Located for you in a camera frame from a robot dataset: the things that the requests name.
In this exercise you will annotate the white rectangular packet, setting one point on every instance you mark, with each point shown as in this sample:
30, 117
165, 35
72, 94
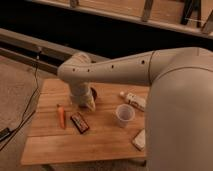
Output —
139, 141

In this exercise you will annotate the orange carrot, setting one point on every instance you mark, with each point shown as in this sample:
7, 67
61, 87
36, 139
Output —
61, 114

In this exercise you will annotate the dark brown ceramic bowl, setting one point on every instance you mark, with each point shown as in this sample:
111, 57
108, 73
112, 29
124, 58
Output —
93, 93

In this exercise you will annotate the translucent white ceramic cup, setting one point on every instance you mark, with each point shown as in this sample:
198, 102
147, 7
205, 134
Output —
124, 114

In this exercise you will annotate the dark snack bar packet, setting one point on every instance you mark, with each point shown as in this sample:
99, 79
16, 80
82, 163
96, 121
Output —
79, 122

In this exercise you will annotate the black power adapter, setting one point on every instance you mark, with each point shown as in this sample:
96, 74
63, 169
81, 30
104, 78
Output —
4, 134

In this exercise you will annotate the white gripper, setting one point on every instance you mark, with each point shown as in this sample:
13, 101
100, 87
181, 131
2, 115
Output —
81, 95

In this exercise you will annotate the white squeeze bottle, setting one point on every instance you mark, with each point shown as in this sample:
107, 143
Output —
134, 100

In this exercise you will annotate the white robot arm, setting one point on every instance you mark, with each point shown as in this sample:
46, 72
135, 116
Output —
179, 106

